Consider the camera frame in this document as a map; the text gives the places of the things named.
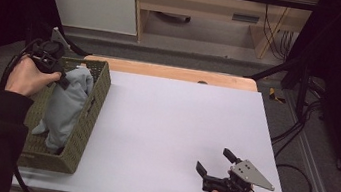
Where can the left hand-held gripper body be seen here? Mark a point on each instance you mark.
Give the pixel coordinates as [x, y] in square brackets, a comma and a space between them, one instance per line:
[48, 53]

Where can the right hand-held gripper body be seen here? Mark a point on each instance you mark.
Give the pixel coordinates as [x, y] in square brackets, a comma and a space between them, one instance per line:
[237, 184]

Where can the grey cloth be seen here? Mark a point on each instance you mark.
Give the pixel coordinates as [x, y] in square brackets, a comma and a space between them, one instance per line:
[65, 108]

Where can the olive green woven basket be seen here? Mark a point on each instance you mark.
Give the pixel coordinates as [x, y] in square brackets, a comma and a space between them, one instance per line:
[85, 124]

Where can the person's left hand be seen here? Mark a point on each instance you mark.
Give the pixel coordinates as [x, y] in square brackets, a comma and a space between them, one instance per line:
[26, 77]

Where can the yellow and black tool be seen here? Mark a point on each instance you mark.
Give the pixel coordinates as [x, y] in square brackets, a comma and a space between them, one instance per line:
[274, 96]

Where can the wooden table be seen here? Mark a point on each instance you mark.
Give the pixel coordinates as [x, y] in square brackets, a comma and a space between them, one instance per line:
[168, 72]

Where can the black metal stand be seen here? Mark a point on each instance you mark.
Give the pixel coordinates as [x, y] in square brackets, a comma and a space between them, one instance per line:
[297, 77]

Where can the metal floor rail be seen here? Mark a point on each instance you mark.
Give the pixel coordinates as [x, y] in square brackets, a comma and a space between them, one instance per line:
[316, 182]

